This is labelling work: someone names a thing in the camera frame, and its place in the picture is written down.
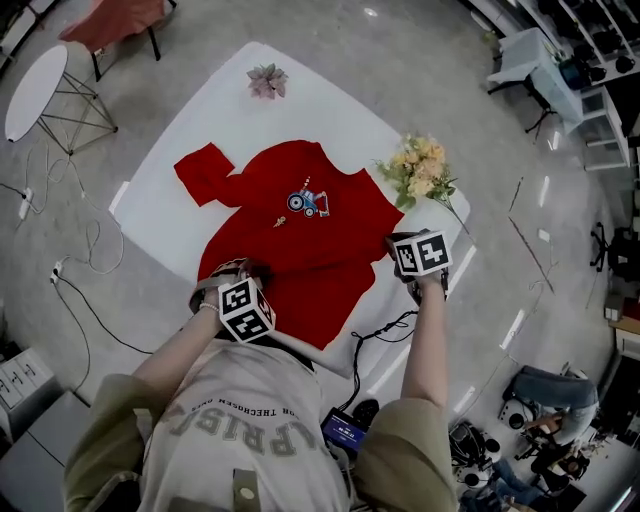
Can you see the white power strip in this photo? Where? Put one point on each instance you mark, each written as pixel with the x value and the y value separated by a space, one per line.
pixel 26 202
pixel 56 272

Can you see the small white drawer organizer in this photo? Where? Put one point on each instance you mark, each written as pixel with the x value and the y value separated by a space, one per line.
pixel 22 380

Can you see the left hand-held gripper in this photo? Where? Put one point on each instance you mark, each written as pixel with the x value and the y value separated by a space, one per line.
pixel 245 310

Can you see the yellow artificial flower bouquet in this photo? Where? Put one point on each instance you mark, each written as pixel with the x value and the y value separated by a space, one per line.
pixel 420 165

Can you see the black device with blue screen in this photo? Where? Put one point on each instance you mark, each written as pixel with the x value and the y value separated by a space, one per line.
pixel 345 430

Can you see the black round pouch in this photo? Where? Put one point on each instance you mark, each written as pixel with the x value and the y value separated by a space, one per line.
pixel 367 410

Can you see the pink artificial flower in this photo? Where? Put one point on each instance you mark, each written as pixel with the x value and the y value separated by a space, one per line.
pixel 267 81

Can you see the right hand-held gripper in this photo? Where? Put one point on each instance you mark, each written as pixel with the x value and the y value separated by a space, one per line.
pixel 422 252

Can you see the white round helmet device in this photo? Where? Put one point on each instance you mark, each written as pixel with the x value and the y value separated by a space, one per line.
pixel 517 417

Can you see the white glass-door cabinet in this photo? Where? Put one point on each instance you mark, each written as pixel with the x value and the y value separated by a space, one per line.
pixel 600 125

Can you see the person's left forearm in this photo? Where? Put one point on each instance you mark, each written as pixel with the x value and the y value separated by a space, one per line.
pixel 170 350

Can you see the grey cabinet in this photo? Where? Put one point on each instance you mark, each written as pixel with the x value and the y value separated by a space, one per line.
pixel 40 450

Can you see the person's right forearm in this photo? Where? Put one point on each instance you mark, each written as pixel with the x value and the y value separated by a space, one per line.
pixel 425 340

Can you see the red t-shirt with print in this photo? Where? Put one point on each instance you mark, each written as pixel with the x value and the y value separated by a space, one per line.
pixel 300 250

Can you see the white oval side table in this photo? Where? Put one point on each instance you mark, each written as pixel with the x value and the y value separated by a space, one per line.
pixel 35 90

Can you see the pink armchair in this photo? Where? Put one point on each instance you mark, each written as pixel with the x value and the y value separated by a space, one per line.
pixel 115 20

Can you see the black office chair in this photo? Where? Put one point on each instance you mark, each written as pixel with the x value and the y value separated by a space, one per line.
pixel 625 250

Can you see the table with light blue cloth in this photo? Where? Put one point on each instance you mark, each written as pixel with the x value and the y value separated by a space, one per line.
pixel 535 65

